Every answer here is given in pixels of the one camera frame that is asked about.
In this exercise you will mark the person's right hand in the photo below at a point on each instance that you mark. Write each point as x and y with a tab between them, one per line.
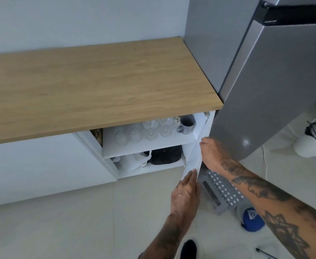
214	155

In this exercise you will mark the person's left hand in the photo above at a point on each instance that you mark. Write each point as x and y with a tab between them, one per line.
185	199

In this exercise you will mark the white cabinet door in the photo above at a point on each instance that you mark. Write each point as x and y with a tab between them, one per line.
197	159

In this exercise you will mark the white cabinet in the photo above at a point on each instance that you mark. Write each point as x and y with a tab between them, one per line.
158	144

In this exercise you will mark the ribbed clear glass tumbler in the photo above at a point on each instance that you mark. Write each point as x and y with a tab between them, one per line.
120	136
135	133

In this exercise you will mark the person's right forearm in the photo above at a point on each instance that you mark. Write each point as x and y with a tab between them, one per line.
268	199

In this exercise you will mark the person's left forearm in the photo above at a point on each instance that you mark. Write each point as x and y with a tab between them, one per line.
163	240

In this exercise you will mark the grey perforated plastic box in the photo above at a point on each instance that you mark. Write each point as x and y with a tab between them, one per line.
222	191

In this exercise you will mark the black shoe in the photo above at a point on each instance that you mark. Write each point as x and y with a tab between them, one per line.
189	249

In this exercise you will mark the white plastic bag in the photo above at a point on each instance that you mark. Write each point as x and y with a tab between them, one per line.
131	163

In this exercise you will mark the grey refrigerator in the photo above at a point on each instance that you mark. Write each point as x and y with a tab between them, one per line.
255	91

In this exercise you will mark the white trash bin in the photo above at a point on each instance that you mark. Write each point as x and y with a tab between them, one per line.
308	148

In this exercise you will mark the black pen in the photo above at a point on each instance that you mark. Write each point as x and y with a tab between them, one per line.
263	253

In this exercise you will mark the woven basket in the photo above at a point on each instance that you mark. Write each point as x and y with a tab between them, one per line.
98	137

